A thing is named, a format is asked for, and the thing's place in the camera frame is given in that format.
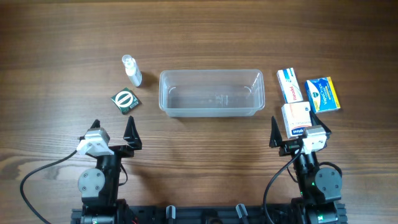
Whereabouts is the clear plastic container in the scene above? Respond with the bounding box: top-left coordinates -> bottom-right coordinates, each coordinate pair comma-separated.
159,69 -> 266,118

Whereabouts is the white Panadol box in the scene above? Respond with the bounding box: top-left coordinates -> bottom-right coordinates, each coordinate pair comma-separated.
277,68 -> 303,103

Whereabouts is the blue yellow VapoDrops box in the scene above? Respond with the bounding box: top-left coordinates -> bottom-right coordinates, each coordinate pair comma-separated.
304,77 -> 341,113

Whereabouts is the white orange medicine box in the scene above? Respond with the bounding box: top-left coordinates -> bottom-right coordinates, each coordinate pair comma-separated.
281,101 -> 312,139

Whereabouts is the white spray bottle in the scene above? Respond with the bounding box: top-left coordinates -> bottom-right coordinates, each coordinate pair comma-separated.
122,55 -> 142,87

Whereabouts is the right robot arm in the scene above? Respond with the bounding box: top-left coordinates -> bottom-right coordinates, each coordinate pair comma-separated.
262,111 -> 348,223

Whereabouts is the green round-logo packet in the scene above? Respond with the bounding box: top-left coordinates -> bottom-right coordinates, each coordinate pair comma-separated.
111,88 -> 141,114

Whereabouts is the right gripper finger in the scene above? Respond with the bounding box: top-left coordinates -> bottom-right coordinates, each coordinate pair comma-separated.
269,116 -> 283,147
310,111 -> 331,136

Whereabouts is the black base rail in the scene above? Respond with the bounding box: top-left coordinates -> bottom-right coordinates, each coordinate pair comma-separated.
70,203 -> 346,224

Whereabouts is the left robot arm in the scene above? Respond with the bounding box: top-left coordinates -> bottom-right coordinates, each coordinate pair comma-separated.
72,116 -> 142,224

